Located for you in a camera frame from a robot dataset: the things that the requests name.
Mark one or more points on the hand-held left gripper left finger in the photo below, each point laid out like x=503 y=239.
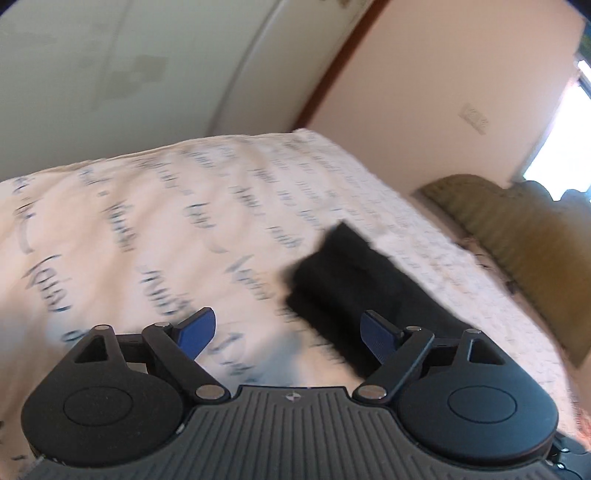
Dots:
x=196 y=333

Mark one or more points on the white flowered wardrobe door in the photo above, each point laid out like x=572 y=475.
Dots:
x=138 y=69

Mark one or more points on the brown wooden door frame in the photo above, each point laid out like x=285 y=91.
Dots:
x=341 y=64

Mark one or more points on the white script-printed bedspread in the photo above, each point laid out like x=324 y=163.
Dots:
x=138 y=207

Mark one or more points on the olive padded headboard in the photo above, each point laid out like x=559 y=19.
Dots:
x=521 y=240

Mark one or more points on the black pants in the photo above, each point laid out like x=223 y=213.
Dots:
x=341 y=286

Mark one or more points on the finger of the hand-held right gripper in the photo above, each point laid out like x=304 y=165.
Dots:
x=572 y=459

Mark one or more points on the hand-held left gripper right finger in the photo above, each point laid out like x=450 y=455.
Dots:
x=378 y=339

